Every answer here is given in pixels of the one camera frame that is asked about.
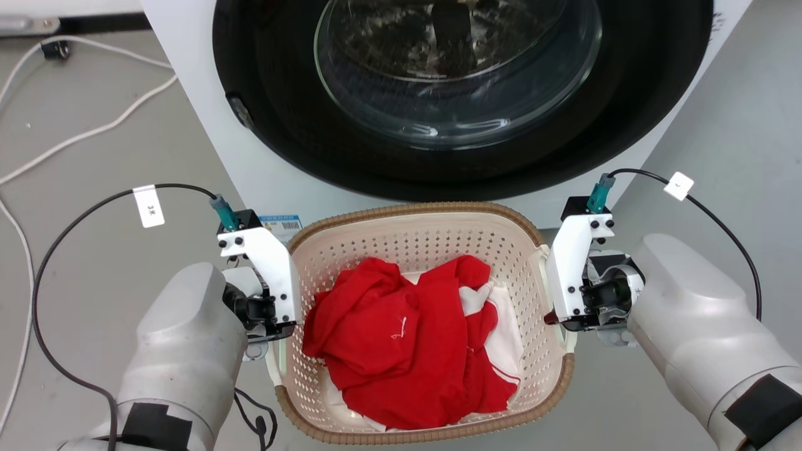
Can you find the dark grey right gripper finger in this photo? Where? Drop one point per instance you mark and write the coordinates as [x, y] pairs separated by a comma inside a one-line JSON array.
[[551, 318]]

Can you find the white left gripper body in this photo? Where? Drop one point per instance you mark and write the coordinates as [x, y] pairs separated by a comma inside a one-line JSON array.
[[276, 275]]

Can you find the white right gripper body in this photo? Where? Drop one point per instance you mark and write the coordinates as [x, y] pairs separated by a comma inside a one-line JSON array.
[[567, 275]]

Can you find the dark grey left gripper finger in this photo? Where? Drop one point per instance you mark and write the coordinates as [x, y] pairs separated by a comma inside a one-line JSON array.
[[276, 334]]

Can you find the beige perforated laundry basket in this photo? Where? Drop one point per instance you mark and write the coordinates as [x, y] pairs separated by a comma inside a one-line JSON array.
[[407, 241]]

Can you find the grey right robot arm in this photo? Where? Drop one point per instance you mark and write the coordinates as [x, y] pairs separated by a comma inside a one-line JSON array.
[[695, 313]]

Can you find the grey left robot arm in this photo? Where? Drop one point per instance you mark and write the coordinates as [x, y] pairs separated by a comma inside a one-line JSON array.
[[182, 351]]

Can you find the white garment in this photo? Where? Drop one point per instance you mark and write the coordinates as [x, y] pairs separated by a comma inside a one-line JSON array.
[[506, 326]]

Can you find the blue barcode sticker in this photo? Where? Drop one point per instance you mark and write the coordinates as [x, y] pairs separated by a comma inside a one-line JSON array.
[[281, 223]]

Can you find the red garment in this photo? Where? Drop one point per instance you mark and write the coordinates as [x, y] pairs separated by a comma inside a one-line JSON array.
[[388, 338]]

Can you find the black round glass washer door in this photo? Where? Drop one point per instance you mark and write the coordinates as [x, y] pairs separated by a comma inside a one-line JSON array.
[[282, 125]]

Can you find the black washer door latch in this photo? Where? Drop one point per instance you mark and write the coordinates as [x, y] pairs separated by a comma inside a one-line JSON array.
[[241, 111]]

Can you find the white front-load washing machine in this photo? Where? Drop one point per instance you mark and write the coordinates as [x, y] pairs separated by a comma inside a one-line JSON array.
[[200, 125]]

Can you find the black floor plug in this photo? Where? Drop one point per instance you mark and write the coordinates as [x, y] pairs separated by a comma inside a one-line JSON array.
[[56, 50]]

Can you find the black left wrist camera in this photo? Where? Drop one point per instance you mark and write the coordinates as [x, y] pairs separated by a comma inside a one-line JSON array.
[[249, 220]]

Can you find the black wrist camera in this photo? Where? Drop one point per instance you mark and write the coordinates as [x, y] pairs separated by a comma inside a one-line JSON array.
[[249, 220], [579, 205]]

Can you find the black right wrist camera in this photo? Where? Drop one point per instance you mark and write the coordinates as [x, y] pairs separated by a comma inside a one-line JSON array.
[[579, 205]]

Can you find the grey metal floor bracket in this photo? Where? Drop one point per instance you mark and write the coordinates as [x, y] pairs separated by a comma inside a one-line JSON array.
[[28, 25]]

